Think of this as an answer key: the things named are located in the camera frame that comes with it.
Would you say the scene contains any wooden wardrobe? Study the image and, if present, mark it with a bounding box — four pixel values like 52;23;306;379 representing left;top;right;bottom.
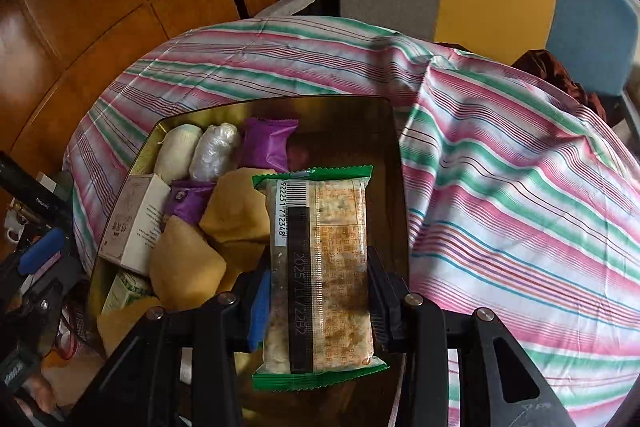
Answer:
0;0;281;168

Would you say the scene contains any striped tablecloth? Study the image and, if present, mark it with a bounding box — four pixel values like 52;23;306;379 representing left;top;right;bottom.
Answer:
62;16;640;427

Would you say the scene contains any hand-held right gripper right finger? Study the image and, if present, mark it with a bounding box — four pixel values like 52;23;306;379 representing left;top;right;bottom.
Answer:
367;246;578;427

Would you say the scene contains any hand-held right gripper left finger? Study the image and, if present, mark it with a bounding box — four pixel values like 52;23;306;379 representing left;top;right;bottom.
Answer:
75;269;273;427

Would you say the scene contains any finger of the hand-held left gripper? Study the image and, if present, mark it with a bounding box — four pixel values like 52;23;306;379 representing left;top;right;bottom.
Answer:
0;151;73;233
10;227;68;278

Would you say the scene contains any yellow sponge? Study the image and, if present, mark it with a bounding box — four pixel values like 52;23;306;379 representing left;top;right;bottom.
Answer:
199;168;273;248
96;297;163;358
150;217;227;312

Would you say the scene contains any cream white plastic bundle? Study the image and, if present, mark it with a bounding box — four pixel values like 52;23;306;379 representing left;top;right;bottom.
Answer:
152;123;203;185

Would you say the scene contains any cream paper box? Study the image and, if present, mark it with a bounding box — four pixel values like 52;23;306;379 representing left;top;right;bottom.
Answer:
97;174;172;276

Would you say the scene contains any green-edged cracker packet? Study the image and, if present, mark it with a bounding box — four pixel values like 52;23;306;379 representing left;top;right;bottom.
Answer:
251;164;390;392

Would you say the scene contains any red-brown cloth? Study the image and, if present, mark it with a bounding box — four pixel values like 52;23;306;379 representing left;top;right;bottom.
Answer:
512;50;626;128

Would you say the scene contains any purple snack packet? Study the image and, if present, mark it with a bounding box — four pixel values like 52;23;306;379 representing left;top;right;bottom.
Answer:
165;180;216;225
241;117;299;174

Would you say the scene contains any person's left hand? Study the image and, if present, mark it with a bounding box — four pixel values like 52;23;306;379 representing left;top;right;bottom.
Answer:
22;374;58;415

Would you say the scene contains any clear plastic bundle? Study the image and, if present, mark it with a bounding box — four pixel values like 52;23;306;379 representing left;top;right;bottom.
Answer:
189;122;242;182

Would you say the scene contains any small green box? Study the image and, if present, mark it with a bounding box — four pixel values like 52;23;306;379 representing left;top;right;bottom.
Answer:
101;271;153;315

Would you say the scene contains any yellow-lined storage box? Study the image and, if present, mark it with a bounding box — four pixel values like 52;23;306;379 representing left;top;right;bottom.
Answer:
82;94;411;427

